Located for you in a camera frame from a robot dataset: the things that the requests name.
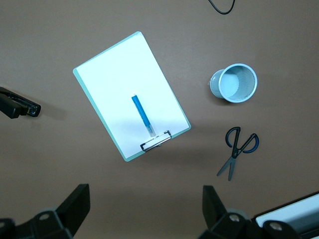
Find black stapler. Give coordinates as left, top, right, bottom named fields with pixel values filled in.
left=0, top=86, right=42, bottom=120

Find light blue mesh pen cup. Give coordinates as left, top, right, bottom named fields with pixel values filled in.
left=208, top=63, right=258, bottom=104

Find teal clipboard with metal clip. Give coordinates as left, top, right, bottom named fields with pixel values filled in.
left=72, top=31, right=192, bottom=163

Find thin black looped cable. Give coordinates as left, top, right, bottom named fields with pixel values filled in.
left=207, top=0, right=236, bottom=15

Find blue marker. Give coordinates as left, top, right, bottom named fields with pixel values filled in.
left=131, top=93, right=157, bottom=137

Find silver laptop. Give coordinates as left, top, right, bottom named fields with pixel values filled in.
left=255, top=191, right=319, bottom=239

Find black blue handled scissors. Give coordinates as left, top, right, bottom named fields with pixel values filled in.
left=216, top=126, right=260, bottom=182

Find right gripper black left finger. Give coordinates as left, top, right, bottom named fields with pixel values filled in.
left=0, top=183, right=90, bottom=239

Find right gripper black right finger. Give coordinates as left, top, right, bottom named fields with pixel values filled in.
left=196, top=185, right=303, bottom=239

